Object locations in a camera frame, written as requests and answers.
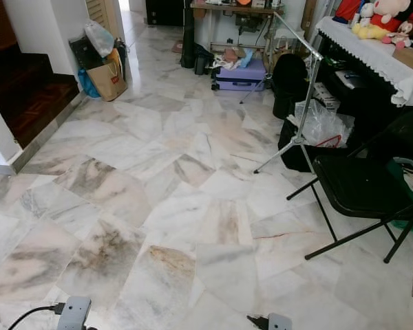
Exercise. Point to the wooden sewing machine table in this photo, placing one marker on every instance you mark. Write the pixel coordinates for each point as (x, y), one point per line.
(237, 12)

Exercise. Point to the black folding chair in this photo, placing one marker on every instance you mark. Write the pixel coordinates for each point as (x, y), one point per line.
(358, 182)

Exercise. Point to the pile of clothes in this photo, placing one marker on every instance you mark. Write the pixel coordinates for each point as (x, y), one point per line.
(234, 58)

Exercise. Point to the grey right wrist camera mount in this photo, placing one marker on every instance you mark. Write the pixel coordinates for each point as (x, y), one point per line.
(279, 322)

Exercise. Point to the white plush toy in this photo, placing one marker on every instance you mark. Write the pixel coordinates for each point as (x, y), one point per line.
(366, 12)

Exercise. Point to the flat black bag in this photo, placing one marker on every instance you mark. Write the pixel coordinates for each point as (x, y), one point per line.
(85, 51)

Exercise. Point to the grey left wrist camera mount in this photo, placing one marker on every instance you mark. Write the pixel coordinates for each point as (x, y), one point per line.
(74, 313)

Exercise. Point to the dark wooden staircase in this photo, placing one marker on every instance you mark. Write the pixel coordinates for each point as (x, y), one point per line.
(27, 89)

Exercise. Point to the black piano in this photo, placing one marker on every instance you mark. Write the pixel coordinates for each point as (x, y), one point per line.
(365, 96)

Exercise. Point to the tall black case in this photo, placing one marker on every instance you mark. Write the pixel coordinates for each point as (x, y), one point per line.
(187, 38)

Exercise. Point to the red blue plush toy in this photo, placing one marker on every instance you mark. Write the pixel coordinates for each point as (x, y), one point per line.
(347, 7)

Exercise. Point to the brown paper shopping bag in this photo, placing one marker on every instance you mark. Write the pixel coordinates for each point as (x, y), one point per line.
(108, 82)

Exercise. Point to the large red mouse plush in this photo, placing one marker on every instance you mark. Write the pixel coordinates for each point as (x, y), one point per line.
(391, 8)

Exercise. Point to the blue bag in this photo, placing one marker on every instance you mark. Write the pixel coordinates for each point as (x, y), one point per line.
(87, 84)

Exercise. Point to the black cabinet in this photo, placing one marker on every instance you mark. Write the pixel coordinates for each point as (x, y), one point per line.
(165, 10)

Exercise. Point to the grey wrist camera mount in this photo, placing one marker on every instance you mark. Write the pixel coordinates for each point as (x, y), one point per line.
(279, 322)
(74, 313)

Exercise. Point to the yellow plush toy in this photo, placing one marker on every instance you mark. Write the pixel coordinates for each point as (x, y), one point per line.
(368, 31)

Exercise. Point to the silver tripod boom stand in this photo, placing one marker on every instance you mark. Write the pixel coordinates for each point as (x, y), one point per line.
(306, 103)

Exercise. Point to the clear plastic bag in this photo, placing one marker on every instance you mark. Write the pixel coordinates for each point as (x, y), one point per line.
(323, 124)

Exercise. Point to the small mouse plush doll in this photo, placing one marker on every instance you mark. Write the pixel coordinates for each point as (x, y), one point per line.
(403, 33)

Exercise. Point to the black backpack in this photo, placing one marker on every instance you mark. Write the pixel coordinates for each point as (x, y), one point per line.
(289, 79)

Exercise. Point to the white plastic bag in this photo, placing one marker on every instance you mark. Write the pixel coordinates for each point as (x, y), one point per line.
(100, 38)

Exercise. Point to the purple suitcase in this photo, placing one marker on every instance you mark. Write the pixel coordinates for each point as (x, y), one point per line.
(241, 74)

